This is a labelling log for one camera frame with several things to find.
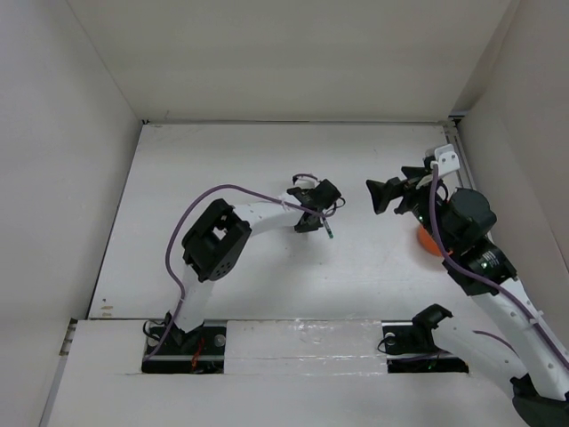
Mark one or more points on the aluminium side rail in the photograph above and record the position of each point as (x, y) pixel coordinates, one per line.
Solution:
(453, 137)

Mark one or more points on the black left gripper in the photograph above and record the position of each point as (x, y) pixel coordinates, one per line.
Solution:
(308, 229)

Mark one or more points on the orange round organizer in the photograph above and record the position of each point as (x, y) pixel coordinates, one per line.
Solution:
(427, 242)

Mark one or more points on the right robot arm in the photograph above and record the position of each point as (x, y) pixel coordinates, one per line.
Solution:
(528, 363)

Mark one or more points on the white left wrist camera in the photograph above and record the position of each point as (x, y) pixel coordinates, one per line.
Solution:
(305, 180)

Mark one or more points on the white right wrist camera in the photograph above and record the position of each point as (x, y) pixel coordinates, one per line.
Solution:
(446, 159)

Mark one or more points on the green pen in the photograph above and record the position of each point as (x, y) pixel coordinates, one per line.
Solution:
(328, 229)

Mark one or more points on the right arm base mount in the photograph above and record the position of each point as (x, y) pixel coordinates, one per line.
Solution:
(410, 348)

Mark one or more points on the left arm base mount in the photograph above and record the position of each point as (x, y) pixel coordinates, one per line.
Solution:
(201, 352)

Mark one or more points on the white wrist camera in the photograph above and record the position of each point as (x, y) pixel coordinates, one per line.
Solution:
(446, 159)
(305, 180)

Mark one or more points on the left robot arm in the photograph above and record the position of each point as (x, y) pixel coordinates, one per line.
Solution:
(213, 244)

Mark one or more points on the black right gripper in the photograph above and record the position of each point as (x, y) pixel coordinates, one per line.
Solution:
(382, 192)

